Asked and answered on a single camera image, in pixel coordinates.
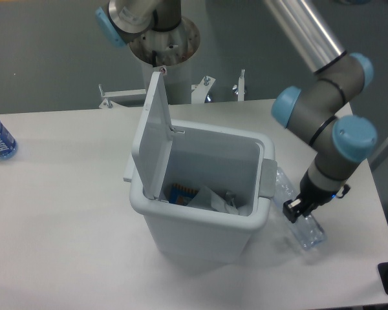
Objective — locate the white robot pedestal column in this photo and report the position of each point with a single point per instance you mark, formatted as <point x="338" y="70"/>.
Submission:
<point x="170" y="53"/>

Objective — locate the silver foil wrapper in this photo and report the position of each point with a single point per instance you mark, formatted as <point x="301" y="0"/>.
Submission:
<point x="229" y="198"/>

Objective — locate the white left table bracket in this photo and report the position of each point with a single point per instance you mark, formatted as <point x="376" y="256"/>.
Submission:
<point x="121" y="98"/>

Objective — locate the white middle table bracket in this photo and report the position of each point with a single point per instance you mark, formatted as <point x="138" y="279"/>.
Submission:
<point x="201" y="92"/>

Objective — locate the crushed clear plastic bottle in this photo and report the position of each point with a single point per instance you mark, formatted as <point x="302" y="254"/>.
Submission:
<point x="306" y="230"/>

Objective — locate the white trash can lid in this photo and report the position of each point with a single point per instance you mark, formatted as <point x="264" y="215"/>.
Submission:
<point x="153" y="140"/>

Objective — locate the clear plastic bag with label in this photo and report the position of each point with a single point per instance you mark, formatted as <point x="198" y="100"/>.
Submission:
<point x="207" y="199"/>

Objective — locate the blue snack wrapper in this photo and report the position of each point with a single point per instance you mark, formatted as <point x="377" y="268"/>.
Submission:
<point x="180" y="195"/>

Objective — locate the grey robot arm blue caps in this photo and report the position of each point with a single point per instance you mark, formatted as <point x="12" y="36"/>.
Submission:
<point x="341" y="144"/>

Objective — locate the white plastic trash can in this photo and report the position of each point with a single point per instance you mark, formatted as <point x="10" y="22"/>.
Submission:
<point x="222" y="159"/>

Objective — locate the white right table bracket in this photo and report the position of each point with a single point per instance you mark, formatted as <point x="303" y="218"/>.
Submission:
<point x="239" y="89"/>

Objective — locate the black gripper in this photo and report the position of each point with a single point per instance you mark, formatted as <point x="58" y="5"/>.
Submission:
<point x="309" y="198"/>

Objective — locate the white table bracket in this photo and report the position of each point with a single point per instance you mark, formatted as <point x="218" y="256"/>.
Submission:
<point x="121" y="98"/>
<point x="239" y="89"/>
<point x="201" y="92"/>

